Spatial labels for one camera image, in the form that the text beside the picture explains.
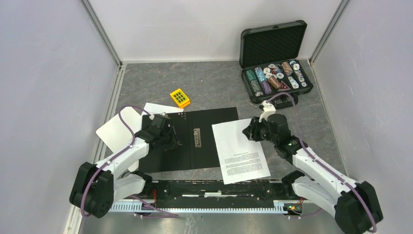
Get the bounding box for white blank card sheet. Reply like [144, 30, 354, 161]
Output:
[96, 107, 142, 154]

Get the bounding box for yellow green toy block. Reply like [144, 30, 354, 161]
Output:
[170, 88, 190, 109]

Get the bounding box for printed paper sheet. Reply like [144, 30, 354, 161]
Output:
[212, 119, 270, 185]
[144, 103, 184, 114]

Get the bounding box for red folder with black inside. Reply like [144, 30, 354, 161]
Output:
[138, 107, 239, 174]

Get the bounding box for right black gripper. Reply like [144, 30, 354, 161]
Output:
[242, 116, 278, 145]

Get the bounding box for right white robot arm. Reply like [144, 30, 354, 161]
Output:
[242, 114, 383, 234]

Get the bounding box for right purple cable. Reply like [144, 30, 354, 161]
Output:
[266, 92, 378, 233]

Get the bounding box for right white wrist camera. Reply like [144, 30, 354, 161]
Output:
[259, 101, 276, 122]

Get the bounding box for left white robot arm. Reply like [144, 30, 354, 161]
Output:
[69, 113, 180, 218]

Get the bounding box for metal folder clip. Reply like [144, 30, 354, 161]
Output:
[193, 128, 202, 148]

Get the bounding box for black poker chip case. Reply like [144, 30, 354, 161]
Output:
[239, 20, 314, 109]

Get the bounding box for purple cable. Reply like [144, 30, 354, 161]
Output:
[80, 106, 155, 217]
[266, 92, 378, 233]

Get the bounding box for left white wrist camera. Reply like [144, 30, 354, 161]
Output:
[148, 112, 168, 119]

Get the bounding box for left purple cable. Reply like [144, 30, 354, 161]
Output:
[80, 106, 155, 217]

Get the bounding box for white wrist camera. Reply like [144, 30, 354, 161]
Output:
[148, 112, 168, 119]
[259, 101, 276, 122]

